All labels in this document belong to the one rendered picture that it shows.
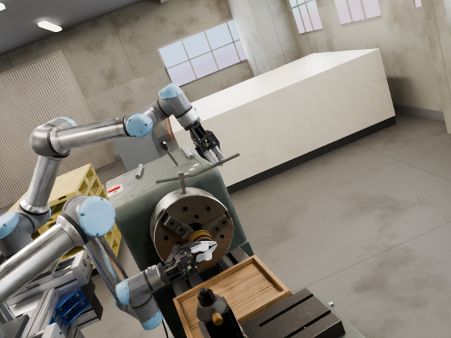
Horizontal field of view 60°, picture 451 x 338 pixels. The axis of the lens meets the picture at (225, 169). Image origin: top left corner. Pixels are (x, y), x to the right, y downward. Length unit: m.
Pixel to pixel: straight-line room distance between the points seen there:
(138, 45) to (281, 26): 3.36
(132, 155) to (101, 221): 6.83
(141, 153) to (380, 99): 4.72
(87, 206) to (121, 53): 8.53
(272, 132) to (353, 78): 1.16
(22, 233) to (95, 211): 0.58
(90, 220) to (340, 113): 4.11
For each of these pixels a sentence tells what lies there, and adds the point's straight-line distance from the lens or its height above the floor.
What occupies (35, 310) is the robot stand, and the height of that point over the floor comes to 1.07.
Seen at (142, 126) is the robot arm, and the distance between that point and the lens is 1.29.
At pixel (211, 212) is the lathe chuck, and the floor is 1.13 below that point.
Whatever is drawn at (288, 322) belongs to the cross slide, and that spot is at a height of 0.97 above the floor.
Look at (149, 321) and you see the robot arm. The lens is 1.42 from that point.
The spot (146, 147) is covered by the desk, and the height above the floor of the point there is 0.33.
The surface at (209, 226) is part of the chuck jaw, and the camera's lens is 1.49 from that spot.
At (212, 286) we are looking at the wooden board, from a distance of 1.57.
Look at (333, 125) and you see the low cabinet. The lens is 4.97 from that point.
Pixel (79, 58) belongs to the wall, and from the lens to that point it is 9.75.
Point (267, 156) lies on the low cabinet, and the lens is 4.75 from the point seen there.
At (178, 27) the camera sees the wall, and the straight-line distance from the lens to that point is 9.66.
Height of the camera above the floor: 1.71
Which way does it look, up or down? 17 degrees down
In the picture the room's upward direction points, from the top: 22 degrees counter-clockwise
